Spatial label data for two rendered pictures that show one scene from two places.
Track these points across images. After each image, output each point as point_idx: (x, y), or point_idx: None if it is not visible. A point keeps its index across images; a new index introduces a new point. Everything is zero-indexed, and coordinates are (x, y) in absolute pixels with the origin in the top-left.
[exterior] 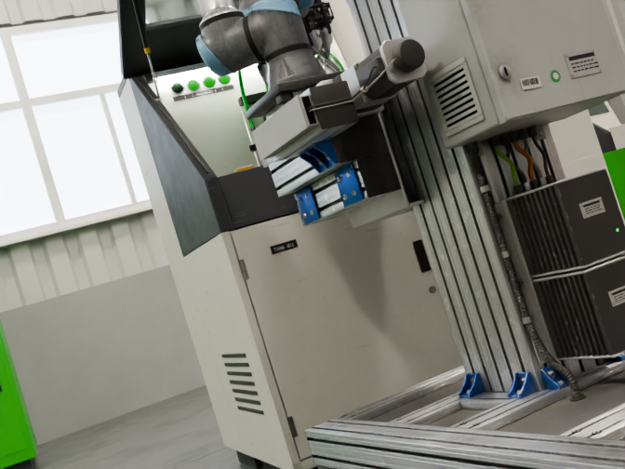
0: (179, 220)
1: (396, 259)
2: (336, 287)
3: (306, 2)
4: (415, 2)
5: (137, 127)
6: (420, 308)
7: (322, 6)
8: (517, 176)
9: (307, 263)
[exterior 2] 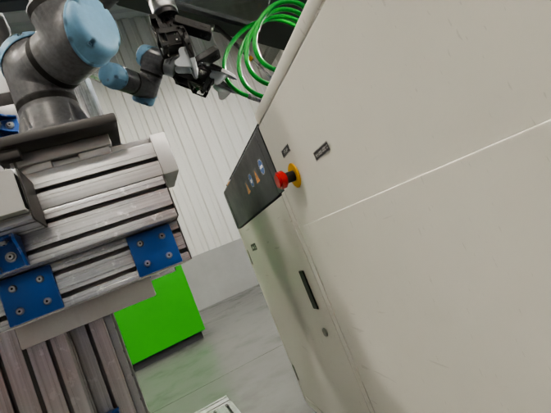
0: None
1: (296, 283)
2: (279, 289)
3: (108, 87)
4: None
5: None
6: (324, 344)
7: (158, 38)
8: None
9: (264, 264)
